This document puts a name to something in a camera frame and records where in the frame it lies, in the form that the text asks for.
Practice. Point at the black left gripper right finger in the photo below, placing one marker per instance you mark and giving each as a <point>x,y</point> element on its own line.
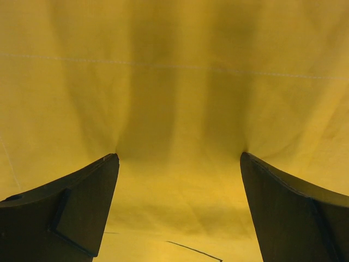
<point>294,220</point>

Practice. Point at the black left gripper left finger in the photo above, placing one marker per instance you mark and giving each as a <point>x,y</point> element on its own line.
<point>63,220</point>

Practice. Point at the yellow printed cloth placemat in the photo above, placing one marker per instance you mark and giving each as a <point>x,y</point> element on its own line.
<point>178,90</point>

